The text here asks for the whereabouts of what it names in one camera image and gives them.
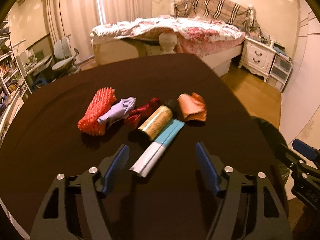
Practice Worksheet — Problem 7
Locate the white study desk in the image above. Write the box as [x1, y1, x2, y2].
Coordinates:
[16, 50, 54, 90]

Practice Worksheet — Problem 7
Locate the purple wrapper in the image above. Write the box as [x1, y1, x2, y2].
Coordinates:
[97, 96, 137, 127]

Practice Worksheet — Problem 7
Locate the pink floral bed sheet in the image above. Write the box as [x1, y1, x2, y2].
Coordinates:
[175, 27, 247, 58]

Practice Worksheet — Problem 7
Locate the cream pleated curtain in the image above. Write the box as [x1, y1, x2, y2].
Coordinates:
[99, 0, 153, 24]
[46, 0, 100, 65]

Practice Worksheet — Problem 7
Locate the bed with floral quilt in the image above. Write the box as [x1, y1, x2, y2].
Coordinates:
[90, 1, 258, 78]

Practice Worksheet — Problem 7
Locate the clear plastic drawer unit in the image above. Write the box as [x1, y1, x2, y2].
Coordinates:
[266, 52, 293, 92]

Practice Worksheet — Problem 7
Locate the round bin with black bag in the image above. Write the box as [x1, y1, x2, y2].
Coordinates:
[251, 116, 292, 188]

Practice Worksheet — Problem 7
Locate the white two-drawer nightstand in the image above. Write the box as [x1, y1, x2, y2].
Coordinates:
[238, 37, 277, 82]

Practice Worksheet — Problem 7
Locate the white wardrobe with grey lines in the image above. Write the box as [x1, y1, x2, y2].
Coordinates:
[280, 7, 320, 120]

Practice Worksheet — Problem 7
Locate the orange paper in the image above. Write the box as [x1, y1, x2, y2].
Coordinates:
[177, 92, 208, 123]

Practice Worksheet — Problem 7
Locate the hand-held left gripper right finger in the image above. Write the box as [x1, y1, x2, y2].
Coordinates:
[195, 142, 293, 240]

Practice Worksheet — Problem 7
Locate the blue stool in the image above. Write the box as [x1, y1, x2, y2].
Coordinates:
[32, 78, 48, 88]

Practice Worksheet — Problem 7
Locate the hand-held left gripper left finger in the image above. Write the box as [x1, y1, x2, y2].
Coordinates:
[30, 144, 130, 240]

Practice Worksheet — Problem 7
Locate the red foam fruit net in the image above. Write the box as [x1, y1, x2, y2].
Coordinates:
[77, 87, 117, 137]

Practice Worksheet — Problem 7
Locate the nightstand clutter pile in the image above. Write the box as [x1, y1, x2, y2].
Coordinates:
[246, 22, 285, 48]

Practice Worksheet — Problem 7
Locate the white floral quilt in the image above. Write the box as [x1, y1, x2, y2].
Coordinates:
[91, 15, 247, 40]

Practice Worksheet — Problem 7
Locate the beige plaid blanket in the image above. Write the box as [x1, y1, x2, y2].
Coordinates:
[174, 0, 253, 29]

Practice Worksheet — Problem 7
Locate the patterned tube with black cap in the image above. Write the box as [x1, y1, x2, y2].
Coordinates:
[136, 99, 179, 142]

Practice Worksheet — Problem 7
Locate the stack of blue books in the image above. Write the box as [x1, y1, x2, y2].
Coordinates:
[272, 44, 292, 60]

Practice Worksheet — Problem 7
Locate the blue and white packet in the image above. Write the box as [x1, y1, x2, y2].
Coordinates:
[129, 119, 185, 178]

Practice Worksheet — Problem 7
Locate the grey office chair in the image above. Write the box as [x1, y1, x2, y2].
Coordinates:
[51, 37, 82, 75]

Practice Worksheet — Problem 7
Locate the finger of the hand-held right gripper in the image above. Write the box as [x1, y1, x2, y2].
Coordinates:
[274, 142, 320, 179]
[292, 139, 320, 167]

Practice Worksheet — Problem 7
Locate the white bookshelf with books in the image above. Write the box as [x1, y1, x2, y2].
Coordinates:
[0, 17, 30, 140]

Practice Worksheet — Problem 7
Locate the dark red wrapper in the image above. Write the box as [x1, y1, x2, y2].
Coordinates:
[124, 97, 160, 128]

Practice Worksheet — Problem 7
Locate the white storage box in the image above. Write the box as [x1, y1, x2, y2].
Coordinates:
[212, 59, 232, 78]

